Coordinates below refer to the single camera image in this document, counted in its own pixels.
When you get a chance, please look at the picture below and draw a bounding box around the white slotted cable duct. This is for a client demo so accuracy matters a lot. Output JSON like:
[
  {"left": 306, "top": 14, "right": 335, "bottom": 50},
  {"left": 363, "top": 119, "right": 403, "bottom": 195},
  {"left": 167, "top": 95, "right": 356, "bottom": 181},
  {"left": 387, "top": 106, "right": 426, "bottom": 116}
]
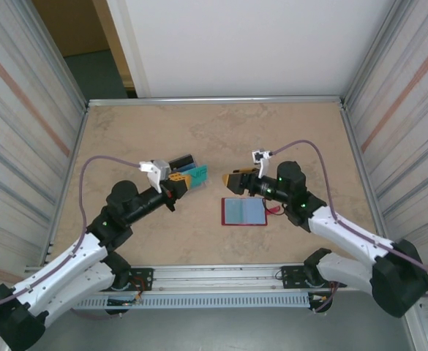
[{"left": 74, "top": 294, "right": 312, "bottom": 310}]

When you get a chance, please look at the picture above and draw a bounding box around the grey metal sheet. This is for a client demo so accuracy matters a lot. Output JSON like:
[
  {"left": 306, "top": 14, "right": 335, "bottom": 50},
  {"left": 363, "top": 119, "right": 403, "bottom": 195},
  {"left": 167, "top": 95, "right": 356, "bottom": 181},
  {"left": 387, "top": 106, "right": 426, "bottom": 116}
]
[{"left": 23, "top": 292, "right": 425, "bottom": 351}]

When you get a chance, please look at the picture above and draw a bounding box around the aluminium mounting rail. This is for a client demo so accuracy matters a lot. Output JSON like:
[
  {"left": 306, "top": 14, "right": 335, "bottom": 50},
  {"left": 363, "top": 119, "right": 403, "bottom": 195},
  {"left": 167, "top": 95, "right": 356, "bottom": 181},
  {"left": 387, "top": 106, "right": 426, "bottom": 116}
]
[{"left": 23, "top": 263, "right": 374, "bottom": 293}]

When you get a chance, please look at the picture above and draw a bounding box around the red card holder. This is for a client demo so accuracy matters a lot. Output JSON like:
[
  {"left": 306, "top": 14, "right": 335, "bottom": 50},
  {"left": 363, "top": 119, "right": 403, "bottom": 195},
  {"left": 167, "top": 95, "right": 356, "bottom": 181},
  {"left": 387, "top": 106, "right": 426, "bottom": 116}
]
[{"left": 220, "top": 197, "right": 281, "bottom": 227}]

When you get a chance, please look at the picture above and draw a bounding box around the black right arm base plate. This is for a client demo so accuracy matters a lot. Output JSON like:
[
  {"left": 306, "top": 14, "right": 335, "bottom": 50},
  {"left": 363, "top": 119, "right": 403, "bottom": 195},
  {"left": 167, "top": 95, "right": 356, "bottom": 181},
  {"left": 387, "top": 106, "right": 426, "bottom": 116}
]
[{"left": 279, "top": 265, "right": 348, "bottom": 292}]

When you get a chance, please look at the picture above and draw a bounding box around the black card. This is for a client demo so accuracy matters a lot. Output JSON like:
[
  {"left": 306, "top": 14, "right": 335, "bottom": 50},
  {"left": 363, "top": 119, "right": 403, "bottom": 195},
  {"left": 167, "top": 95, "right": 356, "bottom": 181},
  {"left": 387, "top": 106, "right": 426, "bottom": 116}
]
[{"left": 168, "top": 154, "right": 196, "bottom": 170}]

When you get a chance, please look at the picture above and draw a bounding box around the translucent striped side panel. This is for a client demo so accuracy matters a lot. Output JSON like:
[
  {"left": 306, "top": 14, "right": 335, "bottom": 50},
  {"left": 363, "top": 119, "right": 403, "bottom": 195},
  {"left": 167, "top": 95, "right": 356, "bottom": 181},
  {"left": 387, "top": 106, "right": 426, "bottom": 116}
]
[
  {"left": 341, "top": 0, "right": 428, "bottom": 351},
  {"left": 0, "top": 0, "right": 89, "bottom": 351}
]

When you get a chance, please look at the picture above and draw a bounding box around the brown wooden door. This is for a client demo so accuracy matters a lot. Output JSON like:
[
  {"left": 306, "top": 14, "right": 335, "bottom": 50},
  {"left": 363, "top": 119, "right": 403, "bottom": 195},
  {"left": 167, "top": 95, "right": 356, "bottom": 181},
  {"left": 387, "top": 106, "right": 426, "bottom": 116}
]
[{"left": 32, "top": 0, "right": 112, "bottom": 59}]

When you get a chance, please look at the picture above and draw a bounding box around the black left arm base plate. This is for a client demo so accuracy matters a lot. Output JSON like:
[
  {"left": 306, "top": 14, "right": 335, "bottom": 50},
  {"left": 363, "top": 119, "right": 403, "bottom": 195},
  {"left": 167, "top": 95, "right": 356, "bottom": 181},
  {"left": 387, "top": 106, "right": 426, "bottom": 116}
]
[{"left": 127, "top": 268, "right": 154, "bottom": 292}]

